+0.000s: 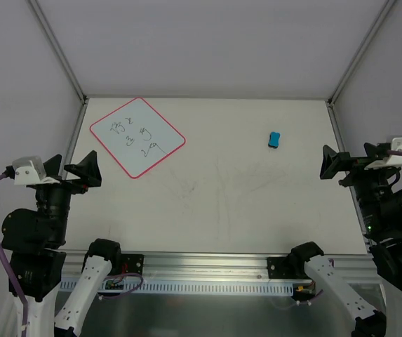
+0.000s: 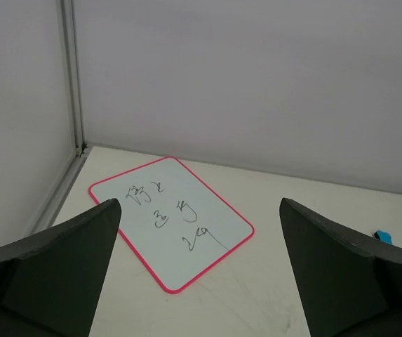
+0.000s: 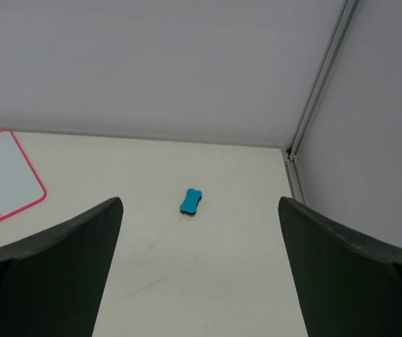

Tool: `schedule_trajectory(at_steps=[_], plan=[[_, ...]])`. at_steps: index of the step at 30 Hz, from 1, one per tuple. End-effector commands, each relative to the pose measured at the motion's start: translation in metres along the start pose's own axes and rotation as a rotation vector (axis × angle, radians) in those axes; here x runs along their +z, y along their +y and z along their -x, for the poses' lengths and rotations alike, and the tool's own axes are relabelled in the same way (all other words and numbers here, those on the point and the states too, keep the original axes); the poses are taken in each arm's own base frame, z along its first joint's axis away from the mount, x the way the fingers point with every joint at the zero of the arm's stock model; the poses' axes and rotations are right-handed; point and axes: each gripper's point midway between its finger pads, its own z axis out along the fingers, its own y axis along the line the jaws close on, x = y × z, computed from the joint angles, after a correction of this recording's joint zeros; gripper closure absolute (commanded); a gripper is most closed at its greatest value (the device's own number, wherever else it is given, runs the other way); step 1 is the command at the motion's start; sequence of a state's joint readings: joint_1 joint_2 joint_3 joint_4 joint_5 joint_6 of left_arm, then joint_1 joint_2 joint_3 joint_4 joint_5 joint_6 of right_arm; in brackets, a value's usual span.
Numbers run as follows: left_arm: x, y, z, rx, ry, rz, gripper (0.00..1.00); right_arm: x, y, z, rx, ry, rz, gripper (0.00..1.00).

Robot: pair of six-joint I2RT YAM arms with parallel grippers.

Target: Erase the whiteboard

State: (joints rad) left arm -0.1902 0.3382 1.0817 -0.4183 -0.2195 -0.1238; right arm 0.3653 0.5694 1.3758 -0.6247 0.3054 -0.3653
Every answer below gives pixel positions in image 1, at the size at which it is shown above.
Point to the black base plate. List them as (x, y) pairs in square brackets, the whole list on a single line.
[(278, 267), (131, 263)]

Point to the aluminium mounting rail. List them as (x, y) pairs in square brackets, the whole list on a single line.
[(237, 267)]

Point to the white slotted cable duct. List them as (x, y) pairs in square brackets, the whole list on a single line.
[(154, 286)]

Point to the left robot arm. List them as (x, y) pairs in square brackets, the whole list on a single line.
[(34, 238)]

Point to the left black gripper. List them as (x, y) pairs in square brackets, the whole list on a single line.
[(64, 185)]

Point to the left aluminium frame post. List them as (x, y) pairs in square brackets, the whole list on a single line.
[(49, 34)]

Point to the blue whiteboard eraser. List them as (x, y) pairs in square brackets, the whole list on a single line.
[(274, 140)]

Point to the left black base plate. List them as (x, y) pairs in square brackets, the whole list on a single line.
[(131, 263)]

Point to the pink-framed whiteboard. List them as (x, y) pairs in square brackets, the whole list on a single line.
[(137, 137)]

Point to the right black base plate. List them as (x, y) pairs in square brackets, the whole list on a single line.
[(278, 267)]

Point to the right aluminium frame post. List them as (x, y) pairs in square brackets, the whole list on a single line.
[(363, 47)]

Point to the aluminium frame post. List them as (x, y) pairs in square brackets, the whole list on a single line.
[(363, 47), (49, 34)]

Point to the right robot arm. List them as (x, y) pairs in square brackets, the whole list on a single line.
[(383, 224)]

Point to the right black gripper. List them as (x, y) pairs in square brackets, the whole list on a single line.
[(356, 163)]

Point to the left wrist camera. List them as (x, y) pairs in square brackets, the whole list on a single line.
[(31, 171)]

